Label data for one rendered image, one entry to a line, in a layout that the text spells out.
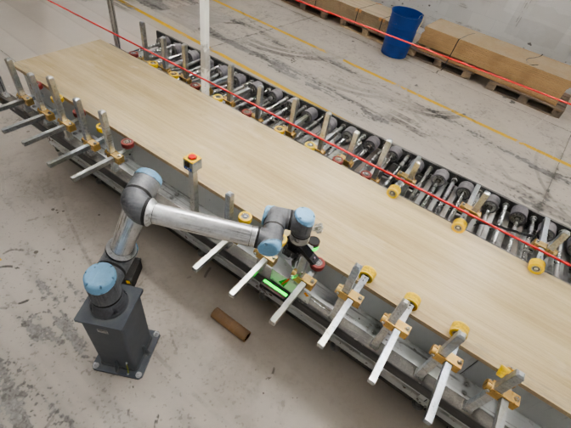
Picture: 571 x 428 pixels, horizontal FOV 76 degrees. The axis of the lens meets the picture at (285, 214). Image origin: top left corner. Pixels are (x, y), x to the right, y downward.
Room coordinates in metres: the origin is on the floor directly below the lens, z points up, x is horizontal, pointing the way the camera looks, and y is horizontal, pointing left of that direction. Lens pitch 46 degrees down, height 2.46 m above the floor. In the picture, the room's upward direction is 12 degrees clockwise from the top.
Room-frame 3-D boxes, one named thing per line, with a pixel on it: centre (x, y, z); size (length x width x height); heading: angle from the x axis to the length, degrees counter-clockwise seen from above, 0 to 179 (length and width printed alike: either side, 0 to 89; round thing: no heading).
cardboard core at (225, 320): (1.20, 0.22, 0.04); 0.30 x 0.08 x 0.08; 64
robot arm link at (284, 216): (1.08, 0.03, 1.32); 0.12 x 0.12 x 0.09; 1
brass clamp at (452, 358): (0.81, -0.84, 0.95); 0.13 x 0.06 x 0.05; 64
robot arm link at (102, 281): (0.91, 0.82, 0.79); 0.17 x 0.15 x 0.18; 1
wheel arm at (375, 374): (0.86, -0.60, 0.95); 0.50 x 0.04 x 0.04; 154
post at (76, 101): (1.92, 1.43, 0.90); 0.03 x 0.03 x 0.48; 64
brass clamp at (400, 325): (0.92, -0.61, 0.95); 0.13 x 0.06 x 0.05; 64
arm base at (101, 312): (0.90, 0.82, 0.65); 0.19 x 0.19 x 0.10
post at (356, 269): (1.04, -0.37, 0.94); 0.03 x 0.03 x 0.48; 64
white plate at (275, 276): (1.14, -0.11, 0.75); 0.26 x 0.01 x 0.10; 64
